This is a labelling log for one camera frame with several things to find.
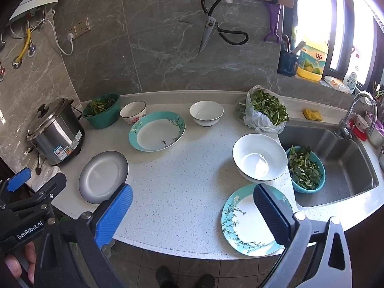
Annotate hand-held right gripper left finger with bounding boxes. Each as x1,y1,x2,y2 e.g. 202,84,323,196
33,182,135,288

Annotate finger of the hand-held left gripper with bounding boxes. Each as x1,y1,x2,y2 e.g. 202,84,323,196
0,172,67,212
0,167,32,199

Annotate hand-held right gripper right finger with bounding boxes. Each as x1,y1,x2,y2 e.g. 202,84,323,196
253,184,352,288

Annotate teal floral plate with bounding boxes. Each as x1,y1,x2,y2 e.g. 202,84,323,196
129,111,186,152
221,184,293,257

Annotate grey plate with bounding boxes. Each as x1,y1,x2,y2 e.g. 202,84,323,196
78,151,129,204

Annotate large white bowl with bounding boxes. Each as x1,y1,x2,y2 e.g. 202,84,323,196
232,134,288,183

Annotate pink floral bowl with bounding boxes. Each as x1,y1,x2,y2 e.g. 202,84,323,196
120,101,147,125

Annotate small white bowl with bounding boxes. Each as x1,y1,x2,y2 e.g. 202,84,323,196
189,101,224,127

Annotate person's left hand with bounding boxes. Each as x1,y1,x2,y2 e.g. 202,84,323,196
4,242,37,285

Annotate folded white towel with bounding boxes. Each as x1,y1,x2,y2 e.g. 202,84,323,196
25,164,62,192

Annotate black power plug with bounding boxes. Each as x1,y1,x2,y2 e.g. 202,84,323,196
28,144,42,176

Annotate stainless steel rice cooker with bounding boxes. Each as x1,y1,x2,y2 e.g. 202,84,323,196
26,97,85,166

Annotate teal plastic colander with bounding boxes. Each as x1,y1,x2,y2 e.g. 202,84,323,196
285,146,326,193

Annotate person's left shoe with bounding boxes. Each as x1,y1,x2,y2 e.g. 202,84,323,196
156,265,180,288

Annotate person's shoe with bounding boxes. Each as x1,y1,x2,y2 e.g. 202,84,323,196
156,265,180,288
194,274,216,288

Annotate stainless steel sink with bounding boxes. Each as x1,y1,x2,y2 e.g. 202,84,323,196
277,120,380,208

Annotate green plastic basin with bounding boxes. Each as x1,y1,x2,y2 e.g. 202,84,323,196
82,93,121,129

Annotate clear plastic bag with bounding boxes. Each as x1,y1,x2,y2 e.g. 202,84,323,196
235,85,290,134

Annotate person's right shoe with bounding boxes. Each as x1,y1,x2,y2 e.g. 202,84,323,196
194,274,216,288

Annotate yellow sponge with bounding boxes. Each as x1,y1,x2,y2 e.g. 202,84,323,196
302,108,323,122

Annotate leafy greens bunch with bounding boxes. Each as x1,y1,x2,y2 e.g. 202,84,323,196
250,89,289,126

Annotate chrome faucet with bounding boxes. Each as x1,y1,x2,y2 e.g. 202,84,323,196
334,92,378,140

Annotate red sink caddy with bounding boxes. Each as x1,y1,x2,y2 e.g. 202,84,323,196
349,120,368,141

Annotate white cup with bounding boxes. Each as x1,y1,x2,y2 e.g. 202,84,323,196
354,114,370,132

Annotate white wipe pack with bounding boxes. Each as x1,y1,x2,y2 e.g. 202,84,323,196
324,76,350,93

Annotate blue utensil holder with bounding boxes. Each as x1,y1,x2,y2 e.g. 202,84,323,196
276,50,300,77

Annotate small white bottle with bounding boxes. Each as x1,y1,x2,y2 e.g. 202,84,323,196
343,66,359,94

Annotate yellow liquid bottle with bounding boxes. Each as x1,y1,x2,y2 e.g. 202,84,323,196
296,34,329,81

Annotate purple peeler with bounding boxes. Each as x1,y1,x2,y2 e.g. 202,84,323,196
263,3,283,44

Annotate yellow gas hose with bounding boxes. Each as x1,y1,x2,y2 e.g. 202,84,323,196
12,27,32,69

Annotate white plug cable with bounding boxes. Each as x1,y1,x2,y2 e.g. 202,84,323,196
47,10,75,56

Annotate wall power outlet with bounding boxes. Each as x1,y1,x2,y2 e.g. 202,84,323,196
66,16,90,39

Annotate black handled kitchen scissors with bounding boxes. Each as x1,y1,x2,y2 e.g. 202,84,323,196
198,0,249,55

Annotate window frame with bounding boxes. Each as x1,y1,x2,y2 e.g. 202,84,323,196
294,0,384,92

